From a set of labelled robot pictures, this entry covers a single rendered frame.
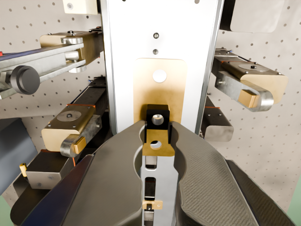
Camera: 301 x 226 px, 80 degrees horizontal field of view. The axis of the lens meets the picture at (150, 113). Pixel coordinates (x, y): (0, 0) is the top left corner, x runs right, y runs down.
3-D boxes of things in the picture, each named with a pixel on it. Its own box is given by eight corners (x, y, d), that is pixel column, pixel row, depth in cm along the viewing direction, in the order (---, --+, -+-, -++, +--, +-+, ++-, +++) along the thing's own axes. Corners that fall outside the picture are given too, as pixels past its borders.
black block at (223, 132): (210, 99, 73) (241, 143, 47) (186, 98, 73) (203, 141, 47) (213, 86, 71) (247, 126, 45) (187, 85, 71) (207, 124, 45)
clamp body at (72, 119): (116, 92, 73) (83, 154, 40) (89, 91, 73) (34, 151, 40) (114, 76, 70) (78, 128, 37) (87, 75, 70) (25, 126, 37)
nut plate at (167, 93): (176, 154, 16) (178, 164, 15) (134, 153, 16) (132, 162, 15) (188, 59, 12) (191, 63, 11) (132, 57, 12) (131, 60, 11)
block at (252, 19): (233, 28, 61) (288, 35, 36) (198, 27, 61) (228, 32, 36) (238, 3, 58) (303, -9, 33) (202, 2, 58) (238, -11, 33)
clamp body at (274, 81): (229, 66, 67) (293, 106, 36) (197, 65, 67) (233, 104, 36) (233, 47, 64) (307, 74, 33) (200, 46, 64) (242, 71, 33)
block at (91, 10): (123, 16, 60) (87, 14, 28) (113, 16, 60) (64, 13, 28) (123, 4, 59) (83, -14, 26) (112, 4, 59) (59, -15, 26)
